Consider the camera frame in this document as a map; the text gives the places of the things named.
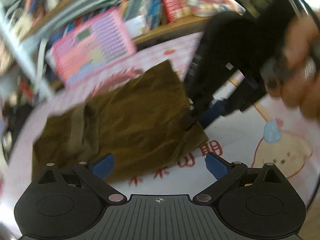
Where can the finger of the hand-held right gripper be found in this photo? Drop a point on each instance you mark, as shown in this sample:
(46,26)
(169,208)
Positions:
(193,116)
(242,100)

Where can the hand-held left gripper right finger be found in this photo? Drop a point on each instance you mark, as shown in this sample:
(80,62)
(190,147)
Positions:
(216,166)

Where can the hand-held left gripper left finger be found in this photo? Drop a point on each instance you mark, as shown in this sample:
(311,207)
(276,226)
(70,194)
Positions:
(103,166)

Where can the person's right hand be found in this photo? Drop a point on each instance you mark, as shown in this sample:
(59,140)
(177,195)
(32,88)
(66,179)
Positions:
(300,95)

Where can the pink checkered tablecloth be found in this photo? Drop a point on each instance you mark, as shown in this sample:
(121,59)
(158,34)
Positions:
(250,145)

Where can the small white box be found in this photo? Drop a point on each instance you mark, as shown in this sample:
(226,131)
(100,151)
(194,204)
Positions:
(136,26)

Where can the row of books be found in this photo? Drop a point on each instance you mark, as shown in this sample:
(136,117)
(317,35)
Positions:
(142,5)

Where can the pink toy learning tablet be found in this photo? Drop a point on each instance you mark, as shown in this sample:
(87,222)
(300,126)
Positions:
(95,47)

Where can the white and wood bookshelf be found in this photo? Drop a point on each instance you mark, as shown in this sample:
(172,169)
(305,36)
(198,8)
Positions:
(25,42)

